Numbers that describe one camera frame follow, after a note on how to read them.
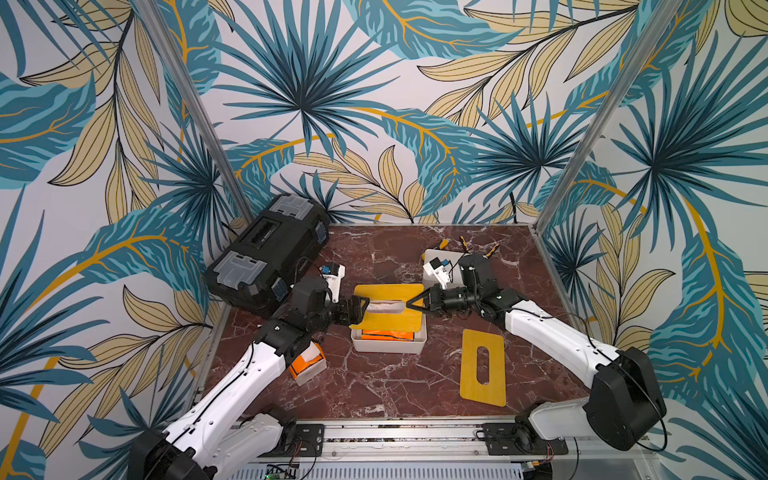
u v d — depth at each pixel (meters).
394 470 0.70
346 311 0.66
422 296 0.74
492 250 1.13
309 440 0.73
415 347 0.84
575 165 1.00
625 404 0.42
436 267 0.75
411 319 0.74
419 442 0.75
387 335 0.84
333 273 0.67
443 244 1.13
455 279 0.72
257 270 0.84
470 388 0.82
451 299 0.70
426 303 0.76
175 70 0.76
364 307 0.74
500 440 0.73
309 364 0.78
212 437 0.40
